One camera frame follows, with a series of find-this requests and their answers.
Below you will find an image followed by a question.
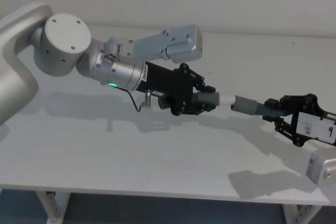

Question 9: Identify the white table leg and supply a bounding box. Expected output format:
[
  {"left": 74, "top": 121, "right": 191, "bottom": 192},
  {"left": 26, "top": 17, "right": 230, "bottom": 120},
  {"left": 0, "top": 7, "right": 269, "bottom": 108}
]
[
  {"left": 281, "top": 204, "right": 306, "bottom": 224},
  {"left": 35, "top": 190, "right": 71, "bottom": 222}
]

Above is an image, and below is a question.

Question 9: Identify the thin dark gripper cable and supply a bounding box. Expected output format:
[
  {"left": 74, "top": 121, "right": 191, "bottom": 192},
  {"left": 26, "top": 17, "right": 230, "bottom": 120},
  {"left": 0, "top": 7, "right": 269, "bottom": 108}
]
[{"left": 114, "top": 85, "right": 154, "bottom": 113}]

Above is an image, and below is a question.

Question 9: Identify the grey corrugated hose piece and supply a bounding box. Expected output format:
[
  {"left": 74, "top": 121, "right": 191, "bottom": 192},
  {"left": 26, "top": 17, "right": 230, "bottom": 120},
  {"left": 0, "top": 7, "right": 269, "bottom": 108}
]
[
  {"left": 230, "top": 95, "right": 286, "bottom": 120},
  {"left": 158, "top": 91, "right": 221, "bottom": 110}
]

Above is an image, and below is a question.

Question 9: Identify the white tube connector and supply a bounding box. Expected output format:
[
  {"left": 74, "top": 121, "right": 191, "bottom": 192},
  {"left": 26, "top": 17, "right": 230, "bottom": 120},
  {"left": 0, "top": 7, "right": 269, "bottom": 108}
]
[{"left": 218, "top": 95, "right": 237, "bottom": 108}]

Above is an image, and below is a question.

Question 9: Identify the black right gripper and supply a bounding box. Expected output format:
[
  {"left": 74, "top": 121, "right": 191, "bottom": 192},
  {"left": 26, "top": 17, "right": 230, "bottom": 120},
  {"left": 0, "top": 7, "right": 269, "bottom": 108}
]
[{"left": 262, "top": 93, "right": 336, "bottom": 147}]

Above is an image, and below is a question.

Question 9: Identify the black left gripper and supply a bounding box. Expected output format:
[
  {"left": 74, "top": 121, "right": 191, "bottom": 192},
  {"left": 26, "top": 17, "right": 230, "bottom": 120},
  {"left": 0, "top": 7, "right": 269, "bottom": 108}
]
[{"left": 141, "top": 61, "right": 218, "bottom": 116}]

